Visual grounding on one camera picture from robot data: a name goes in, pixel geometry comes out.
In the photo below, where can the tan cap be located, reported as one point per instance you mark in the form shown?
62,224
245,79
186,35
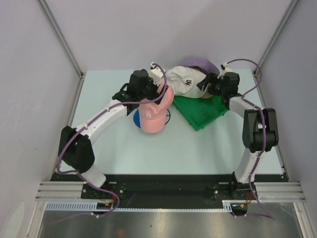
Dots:
206,95

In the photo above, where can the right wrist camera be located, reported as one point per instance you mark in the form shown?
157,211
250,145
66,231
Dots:
225,68

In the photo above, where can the aluminium frame beam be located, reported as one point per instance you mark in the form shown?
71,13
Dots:
267,191

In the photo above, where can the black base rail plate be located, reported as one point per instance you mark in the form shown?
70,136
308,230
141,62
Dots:
173,191

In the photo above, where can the blue mesh cap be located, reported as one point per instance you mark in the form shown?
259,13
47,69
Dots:
136,118

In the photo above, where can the purple cap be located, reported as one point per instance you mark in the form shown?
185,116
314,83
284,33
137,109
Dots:
201,64

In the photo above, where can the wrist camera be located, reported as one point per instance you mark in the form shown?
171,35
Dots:
225,68
156,73

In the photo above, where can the green plastic tray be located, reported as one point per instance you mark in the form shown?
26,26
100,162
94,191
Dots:
199,112

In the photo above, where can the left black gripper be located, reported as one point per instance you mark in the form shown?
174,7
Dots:
155,94

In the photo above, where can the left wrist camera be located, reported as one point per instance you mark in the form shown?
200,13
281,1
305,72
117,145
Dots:
156,73

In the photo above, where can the white cable duct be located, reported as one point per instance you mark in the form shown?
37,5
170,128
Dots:
102,207

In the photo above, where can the aluminium corner post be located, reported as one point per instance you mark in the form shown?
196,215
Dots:
278,31
48,14

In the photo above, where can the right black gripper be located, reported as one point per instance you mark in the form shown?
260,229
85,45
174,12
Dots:
211,78

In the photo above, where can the white NY cap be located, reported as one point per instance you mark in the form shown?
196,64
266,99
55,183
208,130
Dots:
183,80

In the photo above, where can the right aluminium corner post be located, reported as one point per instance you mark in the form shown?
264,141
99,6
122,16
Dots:
278,31

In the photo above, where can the pink LA cap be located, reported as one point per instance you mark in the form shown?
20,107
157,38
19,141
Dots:
153,116

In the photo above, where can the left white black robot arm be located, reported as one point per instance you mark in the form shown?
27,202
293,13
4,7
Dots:
76,144

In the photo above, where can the left aluminium corner post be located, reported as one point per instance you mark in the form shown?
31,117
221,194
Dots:
48,14

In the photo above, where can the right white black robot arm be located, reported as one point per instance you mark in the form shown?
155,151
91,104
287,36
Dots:
260,130

